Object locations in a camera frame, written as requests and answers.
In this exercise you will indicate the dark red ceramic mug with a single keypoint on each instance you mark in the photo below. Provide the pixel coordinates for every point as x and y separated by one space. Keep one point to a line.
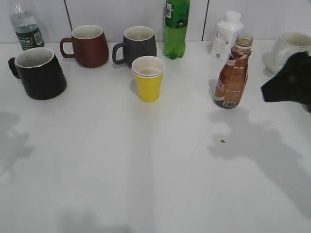
90 48

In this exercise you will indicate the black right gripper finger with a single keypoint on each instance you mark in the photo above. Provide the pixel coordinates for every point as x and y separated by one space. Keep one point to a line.
292 83

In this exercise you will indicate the white milk bottle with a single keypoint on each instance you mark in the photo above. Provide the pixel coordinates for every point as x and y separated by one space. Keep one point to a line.
226 34

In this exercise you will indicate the green soda bottle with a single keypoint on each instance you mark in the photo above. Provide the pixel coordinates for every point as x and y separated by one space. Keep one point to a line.
176 24

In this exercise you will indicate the dark grey ceramic mug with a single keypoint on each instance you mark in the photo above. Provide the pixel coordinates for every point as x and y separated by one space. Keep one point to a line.
138 41

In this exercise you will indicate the yellow paper cup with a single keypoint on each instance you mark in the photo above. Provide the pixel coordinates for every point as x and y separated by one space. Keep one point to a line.
148 72

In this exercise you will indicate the black ceramic mug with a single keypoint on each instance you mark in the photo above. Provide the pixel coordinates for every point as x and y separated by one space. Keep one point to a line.
40 73

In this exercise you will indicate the clear water bottle green label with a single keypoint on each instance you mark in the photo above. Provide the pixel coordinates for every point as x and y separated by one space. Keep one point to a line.
24 21

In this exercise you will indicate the white ceramic mug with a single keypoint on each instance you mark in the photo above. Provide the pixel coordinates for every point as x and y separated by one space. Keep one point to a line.
286 45

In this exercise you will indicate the orange juice bottle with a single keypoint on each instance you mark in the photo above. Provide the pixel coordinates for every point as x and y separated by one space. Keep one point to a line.
234 75

